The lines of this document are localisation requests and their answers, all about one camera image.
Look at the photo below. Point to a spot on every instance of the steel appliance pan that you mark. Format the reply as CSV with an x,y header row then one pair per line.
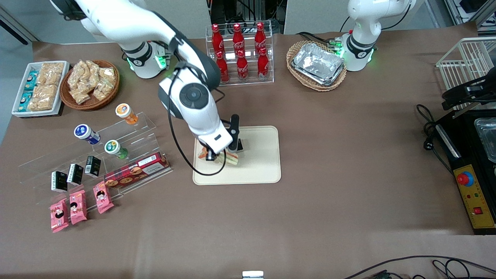
x,y
487,139

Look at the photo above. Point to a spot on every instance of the triangular sandwich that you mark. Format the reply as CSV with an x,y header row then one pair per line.
x,y
230,159

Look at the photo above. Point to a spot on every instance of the black equipment behind table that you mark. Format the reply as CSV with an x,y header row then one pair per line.
x,y
248,11

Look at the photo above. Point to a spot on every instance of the red cola bottle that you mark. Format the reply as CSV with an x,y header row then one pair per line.
x,y
242,69
260,38
217,40
237,38
224,71
263,66

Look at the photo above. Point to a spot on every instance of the small black box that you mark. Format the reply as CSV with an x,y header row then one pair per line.
x,y
93,166
75,174
59,181
241,145

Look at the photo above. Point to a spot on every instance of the brown wicker basket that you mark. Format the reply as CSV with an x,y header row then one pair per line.
x,y
91,104

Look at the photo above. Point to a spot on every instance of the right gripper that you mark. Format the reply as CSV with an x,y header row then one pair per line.
x,y
209,154

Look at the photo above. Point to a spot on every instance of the light wicker basket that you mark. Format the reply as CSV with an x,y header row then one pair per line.
x,y
294,73

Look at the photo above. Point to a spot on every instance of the pink snack packet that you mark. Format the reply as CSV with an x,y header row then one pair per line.
x,y
59,215
78,207
103,197

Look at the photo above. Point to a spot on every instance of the orange small bottle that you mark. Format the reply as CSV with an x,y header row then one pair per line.
x,y
126,113

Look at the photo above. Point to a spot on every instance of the clear bag of crackers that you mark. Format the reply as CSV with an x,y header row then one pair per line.
x,y
78,73
102,91
108,74
94,70
80,96

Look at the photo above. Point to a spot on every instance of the clear acrylic bottle rack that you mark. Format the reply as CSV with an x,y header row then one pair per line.
x,y
271,58

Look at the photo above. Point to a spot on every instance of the red plaid cookie box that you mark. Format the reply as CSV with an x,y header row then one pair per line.
x,y
135,171

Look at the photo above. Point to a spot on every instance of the clear acrylic stepped display stand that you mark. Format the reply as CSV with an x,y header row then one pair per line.
x,y
131,135

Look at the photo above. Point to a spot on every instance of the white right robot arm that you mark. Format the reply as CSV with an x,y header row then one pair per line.
x,y
131,23

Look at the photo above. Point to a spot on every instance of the rice cracker packet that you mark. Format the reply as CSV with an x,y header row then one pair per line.
x,y
51,73
44,97

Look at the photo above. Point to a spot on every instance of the beige plastic tray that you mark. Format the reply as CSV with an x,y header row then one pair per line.
x,y
259,162

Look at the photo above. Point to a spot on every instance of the blue small bottle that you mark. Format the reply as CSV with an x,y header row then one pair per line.
x,y
86,133

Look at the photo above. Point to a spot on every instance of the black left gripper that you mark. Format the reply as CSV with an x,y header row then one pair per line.
x,y
462,93

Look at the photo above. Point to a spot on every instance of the white rectangular snack tray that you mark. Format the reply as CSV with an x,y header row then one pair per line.
x,y
22,87

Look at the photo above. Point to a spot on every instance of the aluminium foil tray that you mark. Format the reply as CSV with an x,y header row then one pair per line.
x,y
329,83
317,62

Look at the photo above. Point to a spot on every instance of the red emergency stop button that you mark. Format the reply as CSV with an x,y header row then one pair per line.
x,y
465,178

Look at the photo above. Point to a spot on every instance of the black table appliance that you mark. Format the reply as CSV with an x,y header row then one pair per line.
x,y
465,147

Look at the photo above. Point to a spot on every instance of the teal snack packet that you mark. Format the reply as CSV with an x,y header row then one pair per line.
x,y
31,80
25,101

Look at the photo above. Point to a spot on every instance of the green small bottle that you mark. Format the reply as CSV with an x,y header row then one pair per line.
x,y
115,149

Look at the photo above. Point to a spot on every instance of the yellow control panel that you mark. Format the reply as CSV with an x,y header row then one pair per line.
x,y
478,201

